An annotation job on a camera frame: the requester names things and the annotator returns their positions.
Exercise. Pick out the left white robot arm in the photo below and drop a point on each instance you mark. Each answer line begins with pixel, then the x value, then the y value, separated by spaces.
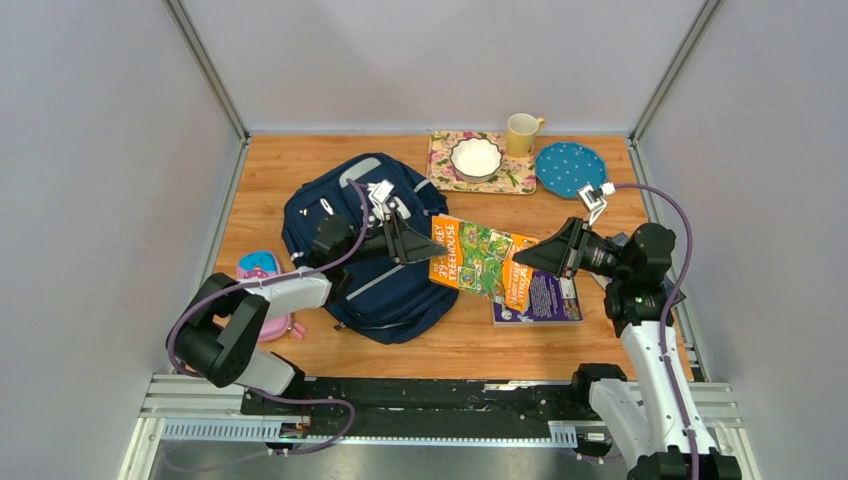
pixel 217 335

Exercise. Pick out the yellow mug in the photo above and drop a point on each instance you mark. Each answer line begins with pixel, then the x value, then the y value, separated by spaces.
pixel 522 130

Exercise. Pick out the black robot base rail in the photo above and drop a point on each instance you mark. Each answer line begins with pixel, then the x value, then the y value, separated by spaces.
pixel 465 412

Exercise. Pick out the white scalloped bowl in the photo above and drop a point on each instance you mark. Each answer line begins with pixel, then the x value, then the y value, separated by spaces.
pixel 476 160

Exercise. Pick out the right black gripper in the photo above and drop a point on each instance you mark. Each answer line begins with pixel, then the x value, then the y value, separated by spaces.
pixel 553 254

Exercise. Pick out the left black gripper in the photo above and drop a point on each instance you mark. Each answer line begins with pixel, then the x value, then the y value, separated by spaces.
pixel 411 246

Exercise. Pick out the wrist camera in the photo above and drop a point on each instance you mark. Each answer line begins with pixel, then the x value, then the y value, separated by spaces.
pixel 594 199
pixel 379 194

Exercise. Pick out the navy blue school backpack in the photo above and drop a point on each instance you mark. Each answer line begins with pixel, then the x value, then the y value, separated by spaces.
pixel 386 302

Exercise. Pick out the purple illustrated book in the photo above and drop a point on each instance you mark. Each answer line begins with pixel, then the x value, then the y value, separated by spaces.
pixel 553 301

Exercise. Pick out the blue polka dot plate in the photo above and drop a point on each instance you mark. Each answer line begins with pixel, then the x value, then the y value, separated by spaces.
pixel 563 168

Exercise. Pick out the dark blue novel book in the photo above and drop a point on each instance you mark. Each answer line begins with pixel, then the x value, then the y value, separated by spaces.
pixel 602 281

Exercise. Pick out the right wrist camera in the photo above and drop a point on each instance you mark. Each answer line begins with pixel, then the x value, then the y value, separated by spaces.
pixel 594 199

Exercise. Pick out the floral placemat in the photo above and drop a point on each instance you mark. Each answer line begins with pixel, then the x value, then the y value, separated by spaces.
pixel 515 176

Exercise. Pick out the orange treehouse children's book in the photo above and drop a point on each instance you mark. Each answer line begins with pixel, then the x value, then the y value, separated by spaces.
pixel 479 261

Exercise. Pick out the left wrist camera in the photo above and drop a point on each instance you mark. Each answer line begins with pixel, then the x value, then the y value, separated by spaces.
pixel 379 194

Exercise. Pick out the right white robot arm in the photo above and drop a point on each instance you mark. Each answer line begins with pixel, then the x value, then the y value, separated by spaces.
pixel 661 435

